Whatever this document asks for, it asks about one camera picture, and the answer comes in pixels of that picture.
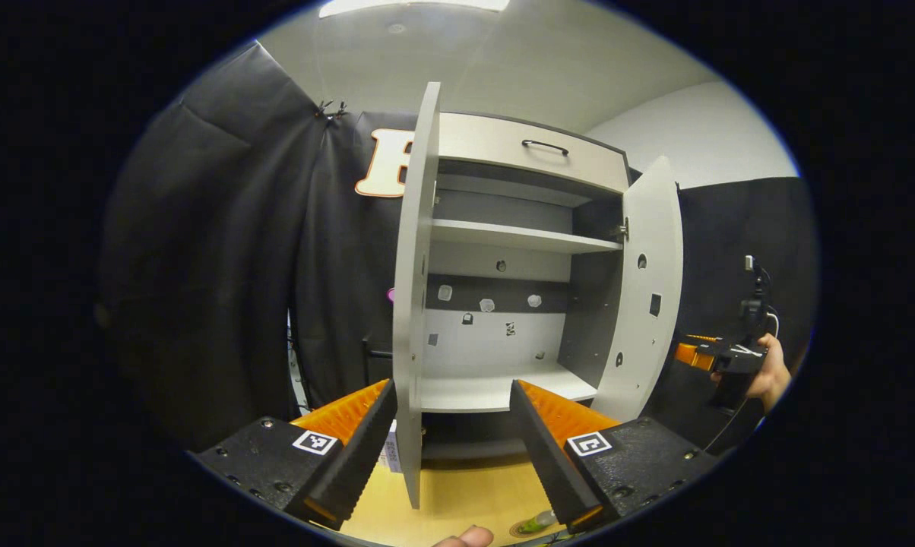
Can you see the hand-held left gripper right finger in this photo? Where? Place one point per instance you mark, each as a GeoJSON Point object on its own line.
{"type": "Point", "coordinates": [552, 463]}

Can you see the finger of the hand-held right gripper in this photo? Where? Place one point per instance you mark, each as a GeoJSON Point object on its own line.
{"type": "Point", "coordinates": [689, 353]}

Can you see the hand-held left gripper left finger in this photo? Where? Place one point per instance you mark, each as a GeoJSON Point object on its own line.
{"type": "Point", "coordinates": [355, 456]}

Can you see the clear bottle with green label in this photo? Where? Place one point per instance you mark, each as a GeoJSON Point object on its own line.
{"type": "Point", "coordinates": [539, 521]}

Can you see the round brown coaster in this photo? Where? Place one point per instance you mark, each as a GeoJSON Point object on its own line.
{"type": "Point", "coordinates": [520, 529]}

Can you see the white cabinet door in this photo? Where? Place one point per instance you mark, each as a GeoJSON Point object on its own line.
{"type": "Point", "coordinates": [647, 266]}
{"type": "Point", "coordinates": [410, 304]}

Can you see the grey and white cabinet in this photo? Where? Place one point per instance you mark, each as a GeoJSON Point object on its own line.
{"type": "Point", "coordinates": [587, 319]}

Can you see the white cabinet shelf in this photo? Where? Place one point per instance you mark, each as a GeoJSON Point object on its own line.
{"type": "Point", "coordinates": [473, 391]}
{"type": "Point", "coordinates": [518, 235]}

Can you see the white cabinet drawer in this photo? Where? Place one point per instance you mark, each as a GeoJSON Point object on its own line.
{"type": "Point", "coordinates": [488, 140]}

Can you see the small white box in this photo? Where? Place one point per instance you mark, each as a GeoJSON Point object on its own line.
{"type": "Point", "coordinates": [389, 452]}

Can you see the black cloth clip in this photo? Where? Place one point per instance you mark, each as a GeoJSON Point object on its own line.
{"type": "Point", "coordinates": [341, 109]}
{"type": "Point", "coordinates": [322, 110]}

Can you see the ceiling light panel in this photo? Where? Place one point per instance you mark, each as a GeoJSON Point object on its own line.
{"type": "Point", "coordinates": [412, 6]}

